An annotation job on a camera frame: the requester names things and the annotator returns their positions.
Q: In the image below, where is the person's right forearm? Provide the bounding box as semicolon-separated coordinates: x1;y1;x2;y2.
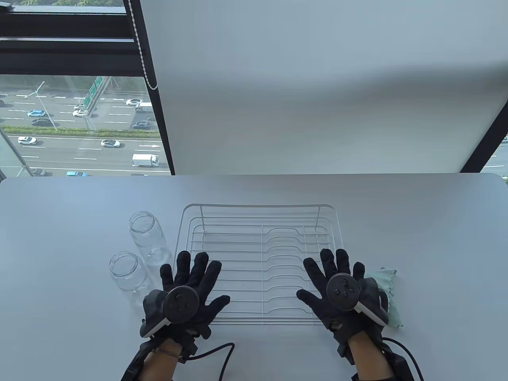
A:
348;331;391;381

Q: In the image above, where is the black cable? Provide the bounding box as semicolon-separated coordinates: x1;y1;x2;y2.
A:
185;343;235;381

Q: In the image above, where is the black slanted window bar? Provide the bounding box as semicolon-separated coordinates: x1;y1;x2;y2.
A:
460;115;508;173

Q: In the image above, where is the person's left hand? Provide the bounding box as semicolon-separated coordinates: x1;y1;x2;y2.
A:
139;251;231;340

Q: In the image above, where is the dark grey handheld controller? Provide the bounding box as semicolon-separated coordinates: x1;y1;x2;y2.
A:
140;286;200;339
326;273;389;327

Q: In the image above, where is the green fish scale cleaning cloth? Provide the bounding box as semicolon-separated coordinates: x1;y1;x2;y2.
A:
363;269;404;329

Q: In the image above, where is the white wire dish rack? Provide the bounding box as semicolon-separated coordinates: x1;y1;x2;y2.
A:
171;204;344;326

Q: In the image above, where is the green highway sign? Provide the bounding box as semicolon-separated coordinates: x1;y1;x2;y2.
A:
83;77;106;115

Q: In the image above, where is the white roller blind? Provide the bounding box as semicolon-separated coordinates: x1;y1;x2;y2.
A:
140;0;508;175

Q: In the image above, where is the white bead chain cord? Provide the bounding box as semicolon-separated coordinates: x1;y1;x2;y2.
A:
127;0;159;90

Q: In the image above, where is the person's right hand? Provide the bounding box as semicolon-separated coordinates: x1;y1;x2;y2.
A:
296;249;389;342

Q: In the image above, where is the person's left forearm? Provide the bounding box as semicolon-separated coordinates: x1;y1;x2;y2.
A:
139;339;184;381

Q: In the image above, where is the black window frame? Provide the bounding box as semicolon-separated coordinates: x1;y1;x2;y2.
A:
0;0;176;176

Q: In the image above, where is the clear glass water cup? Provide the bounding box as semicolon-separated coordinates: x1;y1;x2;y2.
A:
109;251;154;295
129;211;173;267

